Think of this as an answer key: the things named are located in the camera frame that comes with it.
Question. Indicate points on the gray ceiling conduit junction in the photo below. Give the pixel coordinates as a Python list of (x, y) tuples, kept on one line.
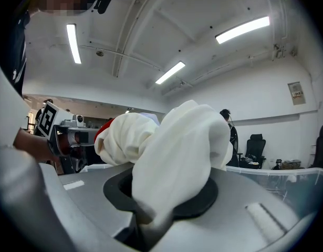
[(284, 51)]

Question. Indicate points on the black white-trimmed backpack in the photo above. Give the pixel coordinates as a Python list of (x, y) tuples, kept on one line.
[(234, 143)]

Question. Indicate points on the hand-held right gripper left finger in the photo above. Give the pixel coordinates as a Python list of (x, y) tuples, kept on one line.
[(85, 193)]

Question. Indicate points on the gray yellow fabric heap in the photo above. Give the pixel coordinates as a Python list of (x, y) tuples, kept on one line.
[(251, 161)]

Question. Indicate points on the wall electrical panel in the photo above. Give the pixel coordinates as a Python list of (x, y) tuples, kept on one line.
[(297, 93)]

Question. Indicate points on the black head-worn camera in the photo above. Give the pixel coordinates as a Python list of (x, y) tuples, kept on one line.
[(104, 0)]

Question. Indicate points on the fluorescent ceiling light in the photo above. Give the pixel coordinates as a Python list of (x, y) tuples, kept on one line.
[(73, 43), (242, 30), (170, 72)]

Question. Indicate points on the clear plastic storage bin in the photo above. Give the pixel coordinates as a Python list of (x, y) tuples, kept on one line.
[(295, 188)]

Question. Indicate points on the black office chair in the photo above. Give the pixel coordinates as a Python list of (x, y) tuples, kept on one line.
[(255, 146), (322, 146)]

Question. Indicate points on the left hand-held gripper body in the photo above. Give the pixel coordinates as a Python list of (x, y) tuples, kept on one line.
[(47, 122)]

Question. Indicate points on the person's black t-shirt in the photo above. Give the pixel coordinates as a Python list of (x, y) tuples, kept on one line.
[(11, 48)]

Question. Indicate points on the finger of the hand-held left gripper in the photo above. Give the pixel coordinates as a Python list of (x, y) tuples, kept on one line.
[(85, 130)]

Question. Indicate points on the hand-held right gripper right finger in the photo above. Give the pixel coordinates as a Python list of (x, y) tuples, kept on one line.
[(229, 219)]

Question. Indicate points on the lavender clothes garment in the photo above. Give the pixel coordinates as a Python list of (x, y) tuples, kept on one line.
[(150, 117)]

